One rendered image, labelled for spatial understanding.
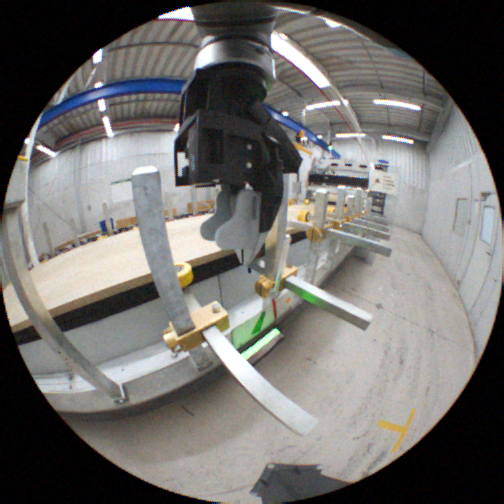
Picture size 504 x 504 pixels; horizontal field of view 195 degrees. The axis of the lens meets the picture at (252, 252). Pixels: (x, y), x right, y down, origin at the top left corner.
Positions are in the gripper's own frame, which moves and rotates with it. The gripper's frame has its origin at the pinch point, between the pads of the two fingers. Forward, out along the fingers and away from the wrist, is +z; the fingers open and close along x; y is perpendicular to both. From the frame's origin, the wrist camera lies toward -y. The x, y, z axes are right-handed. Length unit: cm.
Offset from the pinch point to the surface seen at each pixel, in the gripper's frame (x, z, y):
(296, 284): -1.8, 15.0, -17.7
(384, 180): 10, -46, -266
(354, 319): 15.0, 16.3, -17.4
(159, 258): -6.2, -0.2, 10.1
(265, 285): -6.6, 14.4, -10.8
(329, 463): 69, 101, 4
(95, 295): -26.4, 12.0, 30.4
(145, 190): -6.2, -8.8, 10.2
